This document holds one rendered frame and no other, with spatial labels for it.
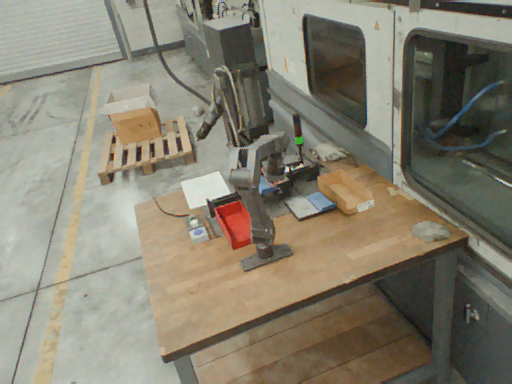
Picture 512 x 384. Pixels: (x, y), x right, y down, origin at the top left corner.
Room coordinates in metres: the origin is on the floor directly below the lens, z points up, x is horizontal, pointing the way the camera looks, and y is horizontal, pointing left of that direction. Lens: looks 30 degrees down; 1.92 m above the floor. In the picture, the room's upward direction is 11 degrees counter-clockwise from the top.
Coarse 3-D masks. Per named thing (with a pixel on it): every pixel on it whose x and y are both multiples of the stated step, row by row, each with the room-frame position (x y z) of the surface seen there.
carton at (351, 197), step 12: (324, 180) 1.65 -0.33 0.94; (336, 180) 1.66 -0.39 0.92; (348, 180) 1.60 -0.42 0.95; (324, 192) 1.59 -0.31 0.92; (336, 192) 1.59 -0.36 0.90; (348, 192) 1.57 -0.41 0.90; (360, 192) 1.51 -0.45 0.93; (336, 204) 1.48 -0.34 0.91; (348, 204) 1.48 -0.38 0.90; (360, 204) 1.42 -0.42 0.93; (372, 204) 1.43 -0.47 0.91
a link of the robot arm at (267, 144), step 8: (264, 136) 1.42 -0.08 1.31; (272, 136) 1.41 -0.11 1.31; (280, 136) 1.42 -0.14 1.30; (256, 144) 1.30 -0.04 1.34; (264, 144) 1.31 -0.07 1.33; (272, 144) 1.36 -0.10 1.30; (232, 152) 1.24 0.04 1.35; (240, 152) 1.25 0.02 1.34; (248, 152) 1.21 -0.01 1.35; (256, 152) 1.21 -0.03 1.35; (264, 152) 1.30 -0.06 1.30; (272, 152) 1.35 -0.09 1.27; (232, 160) 1.22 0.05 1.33; (240, 160) 1.25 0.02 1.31; (248, 160) 1.20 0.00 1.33; (256, 160) 1.20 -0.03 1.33; (232, 168) 1.21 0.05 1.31; (248, 168) 1.18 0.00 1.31; (256, 168) 1.19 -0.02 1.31; (256, 176) 1.18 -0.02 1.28; (256, 184) 1.17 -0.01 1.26
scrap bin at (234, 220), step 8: (216, 208) 1.56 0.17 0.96; (224, 208) 1.57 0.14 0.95; (232, 208) 1.58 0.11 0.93; (240, 208) 1.59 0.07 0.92; (216, 216) 1.55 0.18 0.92; (224, 216) 1.57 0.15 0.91; (232, 216) 1.56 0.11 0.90; (240, 216) 1.54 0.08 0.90; (248, 216) 1.46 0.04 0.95; (224, 224) 1.51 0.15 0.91; (232, 224) 1.50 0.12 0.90; (240, 224) 1.48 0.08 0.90; (248, 224) 1.47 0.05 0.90; (224, 232) 1.43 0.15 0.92; (232, 232) 1.44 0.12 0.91; (240, 232) 1.43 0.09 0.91; (248, 232) 1.41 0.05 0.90; (232, 240) 1.38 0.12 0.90; (240, 240) 1.37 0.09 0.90; (248, 240) 1.34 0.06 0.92; (232, 248) 1.32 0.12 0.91
